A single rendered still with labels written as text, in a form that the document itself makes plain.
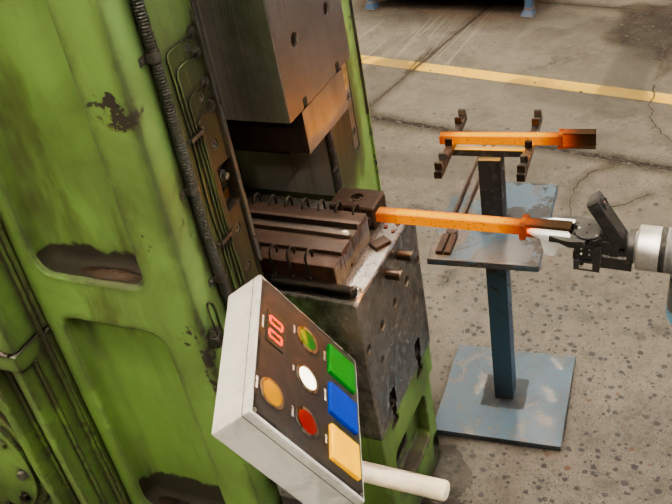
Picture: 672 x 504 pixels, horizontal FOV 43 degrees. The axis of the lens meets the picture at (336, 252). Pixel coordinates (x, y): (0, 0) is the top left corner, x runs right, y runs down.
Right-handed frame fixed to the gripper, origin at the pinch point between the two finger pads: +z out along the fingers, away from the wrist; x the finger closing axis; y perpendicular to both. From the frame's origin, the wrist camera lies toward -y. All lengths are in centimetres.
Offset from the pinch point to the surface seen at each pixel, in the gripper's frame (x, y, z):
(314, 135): -9.4, -22.6, 42.2
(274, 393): -66, -9, 26
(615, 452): 37, 105, -16
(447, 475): 15, 106, 30
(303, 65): -9, -37, 43
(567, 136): 52, 8, 3
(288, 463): -72, 0, 22
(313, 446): -67, 0, 20
